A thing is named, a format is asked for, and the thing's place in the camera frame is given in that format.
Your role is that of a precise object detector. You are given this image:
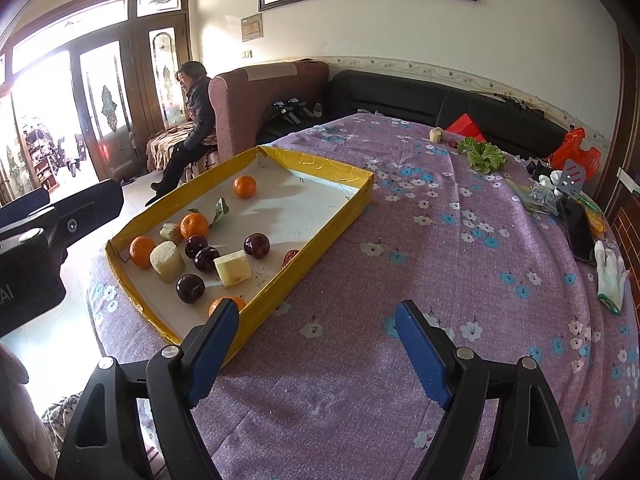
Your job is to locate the green lettuce leaf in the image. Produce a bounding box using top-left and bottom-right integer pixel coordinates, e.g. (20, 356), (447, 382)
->
(457, 138), (508, 174)

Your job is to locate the far tangerine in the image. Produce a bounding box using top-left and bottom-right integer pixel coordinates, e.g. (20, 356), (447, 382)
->
(232, 174), (257, 198)

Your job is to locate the small pale fruit slice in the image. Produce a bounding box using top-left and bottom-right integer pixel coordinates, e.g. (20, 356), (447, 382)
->
(160, 222), (183, 246)

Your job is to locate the black leather sofa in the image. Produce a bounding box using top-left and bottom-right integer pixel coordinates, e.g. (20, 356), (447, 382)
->
(256, 70), (566, 158)

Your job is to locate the clear plastic bag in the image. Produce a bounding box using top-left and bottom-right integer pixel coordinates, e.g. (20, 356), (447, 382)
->
(522, 183), (558, 216)

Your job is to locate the yellow edged white tray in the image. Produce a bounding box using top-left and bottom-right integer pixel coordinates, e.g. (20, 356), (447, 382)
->
(105, 146), (374, 359)

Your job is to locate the near left tangerine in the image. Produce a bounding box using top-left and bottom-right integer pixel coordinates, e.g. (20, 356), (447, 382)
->
(128, 235), (156, 269)

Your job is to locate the purple floral tablecloth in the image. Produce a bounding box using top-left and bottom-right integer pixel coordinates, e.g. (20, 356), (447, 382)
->
(88, 114), (639, 479)

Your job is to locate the orange snack packet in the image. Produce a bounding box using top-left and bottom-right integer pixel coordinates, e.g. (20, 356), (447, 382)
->
(582, 204), (606, 240)

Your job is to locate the dark plum in tray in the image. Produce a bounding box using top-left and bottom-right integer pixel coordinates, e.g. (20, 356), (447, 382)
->
(176, 274), (206, 304)

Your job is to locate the white cotton glove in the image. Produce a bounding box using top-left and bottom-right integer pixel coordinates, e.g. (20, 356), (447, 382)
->
(594, 240), (629, 315)

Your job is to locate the black smartphone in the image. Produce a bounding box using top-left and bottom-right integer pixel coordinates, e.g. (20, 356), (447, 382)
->
(556, 197), (596, 264)

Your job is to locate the red orange plastic bag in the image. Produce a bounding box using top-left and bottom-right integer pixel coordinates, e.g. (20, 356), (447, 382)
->
(549, 128), (601, 180)

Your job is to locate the cube pale fruit chunk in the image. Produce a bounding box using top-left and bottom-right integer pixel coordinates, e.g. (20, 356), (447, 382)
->
(214, 250), (252, 287)

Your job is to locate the grey phone stand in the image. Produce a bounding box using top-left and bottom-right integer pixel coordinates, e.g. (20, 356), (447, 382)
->
(556, 158), (587, 200)

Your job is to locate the red paper box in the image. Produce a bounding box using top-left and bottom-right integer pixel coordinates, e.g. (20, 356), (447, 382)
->
(445, 113), (486, 142)

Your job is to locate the pale cut fruit chunk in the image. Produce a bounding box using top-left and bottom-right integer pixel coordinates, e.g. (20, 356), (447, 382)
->
(428, 127), (444, 143)

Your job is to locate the seated woman in black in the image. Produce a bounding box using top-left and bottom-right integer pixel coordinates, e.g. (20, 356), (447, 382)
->
(144, 60), (217, 207)

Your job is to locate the dark plum far right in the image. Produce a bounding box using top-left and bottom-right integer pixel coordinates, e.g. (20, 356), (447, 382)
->
(243, 233), (270, 259)

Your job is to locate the maroon armchair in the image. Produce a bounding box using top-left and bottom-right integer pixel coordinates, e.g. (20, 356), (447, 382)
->
(148, 60), (329, 181)

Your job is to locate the round peeled pale fruit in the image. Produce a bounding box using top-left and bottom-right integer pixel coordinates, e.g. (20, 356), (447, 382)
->
(150, 240), (186, 284)

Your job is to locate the wooden glass door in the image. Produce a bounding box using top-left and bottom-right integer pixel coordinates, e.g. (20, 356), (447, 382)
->
(1, 0), (191, 204)

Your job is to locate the tangerine with leaves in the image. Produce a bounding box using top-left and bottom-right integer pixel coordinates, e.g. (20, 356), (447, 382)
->
(179, 197), (229, 240)

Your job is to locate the near right tangerine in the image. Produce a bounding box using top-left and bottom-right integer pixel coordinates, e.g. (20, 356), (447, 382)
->
(207, 294), (248, 317)

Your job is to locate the small wall plaque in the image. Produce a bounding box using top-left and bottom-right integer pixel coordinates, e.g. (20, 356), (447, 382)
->
(241, 13), (264, 42)

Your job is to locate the dark red plum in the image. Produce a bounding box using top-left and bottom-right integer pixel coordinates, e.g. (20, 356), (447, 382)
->
(193, 246), (220, 273)
(184, 234), (208, 260)

